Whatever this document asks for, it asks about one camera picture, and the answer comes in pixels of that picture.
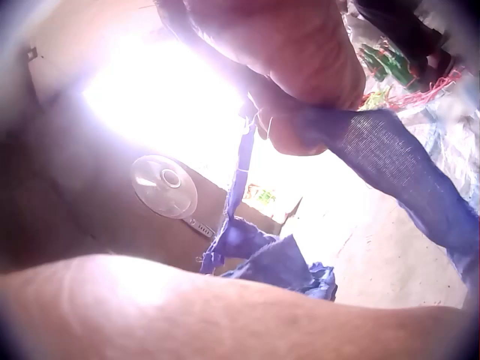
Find person's right hand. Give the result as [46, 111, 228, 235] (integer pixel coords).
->
[157, 0, 367, 155]

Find person's right fingers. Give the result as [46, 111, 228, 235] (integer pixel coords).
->
[246, 71, 367, 155]

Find blue mesh cloth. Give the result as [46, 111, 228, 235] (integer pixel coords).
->
[198, 107, 480, 301]

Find cardboard box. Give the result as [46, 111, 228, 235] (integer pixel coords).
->
[224, 183, 304, 237]

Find pile of green plastic pieces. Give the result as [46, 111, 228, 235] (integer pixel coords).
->
[359, 42, 426, 91]

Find white woven plastic sheet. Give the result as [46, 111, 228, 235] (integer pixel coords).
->
[343, 0, 480, 210]

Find white electric fan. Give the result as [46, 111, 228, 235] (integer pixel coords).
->
[130, 154, 217, 239]

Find person's legs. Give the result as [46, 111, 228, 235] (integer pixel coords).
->
[0, 253, 480, 360]

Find tangle of red strings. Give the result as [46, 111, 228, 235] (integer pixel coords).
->
[356, 36, 466, 112]

